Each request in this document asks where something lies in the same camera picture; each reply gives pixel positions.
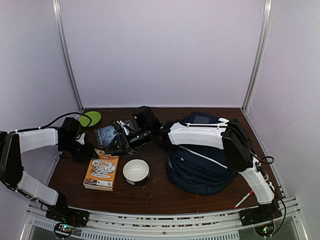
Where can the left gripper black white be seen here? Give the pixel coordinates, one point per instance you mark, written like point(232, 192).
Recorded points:
point(88, 153)

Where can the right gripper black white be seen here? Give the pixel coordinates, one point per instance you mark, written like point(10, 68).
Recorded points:
point(122, 141)

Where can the dark blue cover book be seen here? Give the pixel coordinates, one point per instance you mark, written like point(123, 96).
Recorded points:
point(105, 135)

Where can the orange cartoon paperback book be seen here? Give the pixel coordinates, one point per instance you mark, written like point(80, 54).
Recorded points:
point(101, 172)

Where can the white black bowl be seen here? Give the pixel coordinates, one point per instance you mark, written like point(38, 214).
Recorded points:
point(136, 172)

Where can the navy blue student backpack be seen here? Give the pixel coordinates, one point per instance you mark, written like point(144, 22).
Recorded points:
point(197, 159)

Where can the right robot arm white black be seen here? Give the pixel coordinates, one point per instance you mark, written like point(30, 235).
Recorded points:
point(226, 135)

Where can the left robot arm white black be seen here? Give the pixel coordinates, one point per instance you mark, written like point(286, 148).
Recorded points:
point(63, 134)

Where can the green plate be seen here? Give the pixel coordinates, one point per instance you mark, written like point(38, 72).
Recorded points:
point(89, 119)

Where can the red white marker pen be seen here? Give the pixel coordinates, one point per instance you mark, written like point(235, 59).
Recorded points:
point(243, 199)

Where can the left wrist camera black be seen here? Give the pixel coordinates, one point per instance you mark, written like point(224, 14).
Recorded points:
point(70, 126)

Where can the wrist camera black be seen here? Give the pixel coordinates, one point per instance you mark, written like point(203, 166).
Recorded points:
point(70, 126)
point(146, 119)

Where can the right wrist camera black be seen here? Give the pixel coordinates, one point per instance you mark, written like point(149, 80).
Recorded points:
point(146, 119)

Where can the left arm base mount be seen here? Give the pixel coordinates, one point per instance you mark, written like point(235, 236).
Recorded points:
point(67, 218)

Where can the left aluminium corner post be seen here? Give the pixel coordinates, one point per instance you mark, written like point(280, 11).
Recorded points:
point(66, 56)

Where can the aluminium corner post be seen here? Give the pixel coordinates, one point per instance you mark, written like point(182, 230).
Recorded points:
point(66, 56)
point(261, 47)

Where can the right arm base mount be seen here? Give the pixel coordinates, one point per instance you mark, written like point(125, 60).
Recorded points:
point(266, 218)

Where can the aluminium front rail frame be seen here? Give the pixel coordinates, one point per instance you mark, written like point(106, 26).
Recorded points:
point(217, 225)

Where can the right aluminium corner post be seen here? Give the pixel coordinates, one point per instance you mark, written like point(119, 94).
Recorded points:
point(261, 47)

